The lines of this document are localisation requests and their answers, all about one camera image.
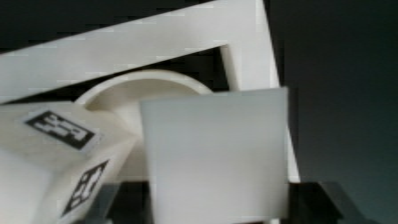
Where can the white stool leg with tag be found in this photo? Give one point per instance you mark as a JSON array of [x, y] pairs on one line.
[[64, 146]]

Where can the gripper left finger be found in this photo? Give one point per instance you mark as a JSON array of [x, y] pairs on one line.
[[121, 206]]

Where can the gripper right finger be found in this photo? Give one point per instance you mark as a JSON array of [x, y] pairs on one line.
[[320, 205]]

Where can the white obstacle wall frame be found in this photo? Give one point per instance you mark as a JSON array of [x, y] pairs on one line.
[[222, 24]]

